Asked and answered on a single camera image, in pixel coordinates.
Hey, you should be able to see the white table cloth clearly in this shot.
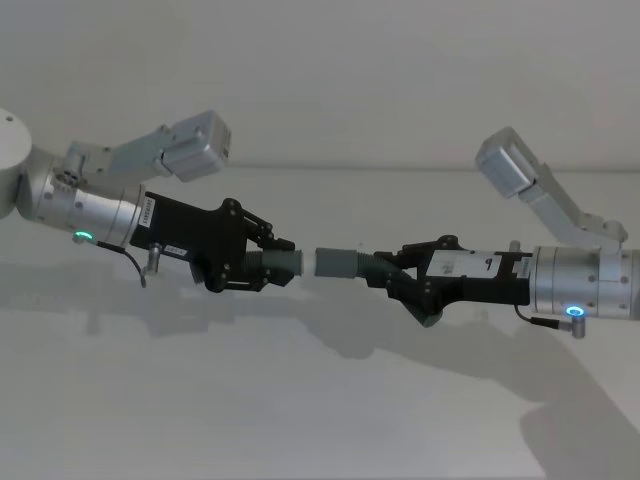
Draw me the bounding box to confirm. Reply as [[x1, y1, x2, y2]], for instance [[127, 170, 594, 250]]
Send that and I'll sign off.
[[0, 167, 640, 480]]

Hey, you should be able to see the thin dark wrist cable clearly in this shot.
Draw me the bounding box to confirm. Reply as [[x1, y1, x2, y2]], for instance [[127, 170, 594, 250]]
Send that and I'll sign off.
[[95, 240, 162, 289], [516, 305, 588, 340]]

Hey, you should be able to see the short grey corrugated hose piece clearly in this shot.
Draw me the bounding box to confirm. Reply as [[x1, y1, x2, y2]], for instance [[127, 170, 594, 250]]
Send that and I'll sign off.
[[243, 249, 307, 278]]

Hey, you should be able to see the thin dark right wrist cable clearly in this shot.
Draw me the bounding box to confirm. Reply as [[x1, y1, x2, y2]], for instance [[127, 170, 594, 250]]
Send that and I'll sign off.
[[516, 305, 588, 340]]

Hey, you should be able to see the thin dark left wrist cable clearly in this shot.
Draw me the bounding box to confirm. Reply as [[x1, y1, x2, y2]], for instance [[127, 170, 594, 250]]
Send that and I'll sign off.
[[95, 240, 162, 289]]

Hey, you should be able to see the long grey corrugated hose piece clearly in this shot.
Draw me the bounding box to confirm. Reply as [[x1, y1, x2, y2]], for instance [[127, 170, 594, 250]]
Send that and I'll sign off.
[[313, 245, 445, 331]]

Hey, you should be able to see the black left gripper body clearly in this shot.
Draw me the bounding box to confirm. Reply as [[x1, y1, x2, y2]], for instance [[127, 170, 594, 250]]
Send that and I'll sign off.
[[129, 189, 252, 293]]

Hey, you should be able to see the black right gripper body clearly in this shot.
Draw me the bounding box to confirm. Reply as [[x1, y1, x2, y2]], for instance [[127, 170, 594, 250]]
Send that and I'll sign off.
[[413, 246, 535, 312]]

